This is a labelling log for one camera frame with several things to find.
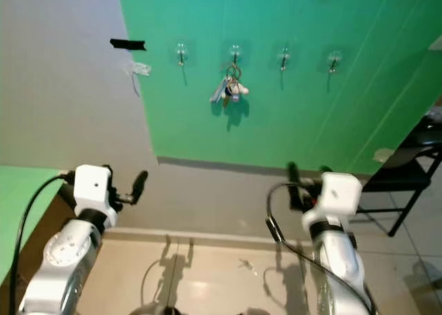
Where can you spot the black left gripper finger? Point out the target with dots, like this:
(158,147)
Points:
(140,184)

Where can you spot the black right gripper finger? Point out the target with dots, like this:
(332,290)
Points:
(324,170)
(295,184)

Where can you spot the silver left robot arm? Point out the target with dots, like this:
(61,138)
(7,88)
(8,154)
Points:
(65,260)

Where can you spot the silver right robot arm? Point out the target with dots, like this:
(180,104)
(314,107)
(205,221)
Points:
(338,266)

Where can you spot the white tape piece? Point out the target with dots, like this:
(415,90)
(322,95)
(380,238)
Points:
(382,154)
(65,174)

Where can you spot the black metal chair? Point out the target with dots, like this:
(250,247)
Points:
(400,170)

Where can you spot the light green cover sheet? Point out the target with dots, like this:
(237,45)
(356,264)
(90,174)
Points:
(21,211)

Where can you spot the clear crumpled tape piece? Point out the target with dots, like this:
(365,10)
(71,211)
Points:
(138,69)

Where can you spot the black tape strip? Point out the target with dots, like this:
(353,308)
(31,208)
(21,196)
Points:
(128,44)

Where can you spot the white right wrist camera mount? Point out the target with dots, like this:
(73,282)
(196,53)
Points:
(338,194)

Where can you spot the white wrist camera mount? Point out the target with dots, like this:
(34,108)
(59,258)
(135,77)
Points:
(93,187)
(338,194)

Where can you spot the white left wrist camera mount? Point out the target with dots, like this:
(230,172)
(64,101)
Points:
(93,187)

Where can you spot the green wall board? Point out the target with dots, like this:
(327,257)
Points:
(304,121)

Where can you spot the clear adhesive wall hook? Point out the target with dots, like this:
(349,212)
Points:
(284,56)
(181,51)
(334,58)
(235,51)

